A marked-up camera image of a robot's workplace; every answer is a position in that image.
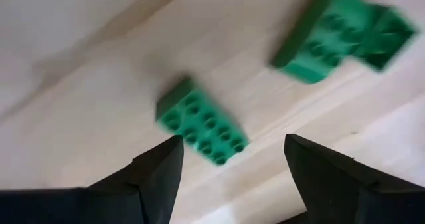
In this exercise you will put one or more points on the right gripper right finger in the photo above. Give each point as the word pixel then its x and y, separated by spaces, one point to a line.
pixel 348 197

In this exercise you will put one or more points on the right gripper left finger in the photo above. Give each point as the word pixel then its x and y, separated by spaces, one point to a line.
pixel 99 204

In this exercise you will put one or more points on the green 2x4 toy brick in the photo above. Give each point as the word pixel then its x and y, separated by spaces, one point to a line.
pixel 202 124
pixel 325 34

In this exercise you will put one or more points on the green 2x2 toy brick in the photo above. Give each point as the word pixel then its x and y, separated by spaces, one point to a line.
pixel 385 38

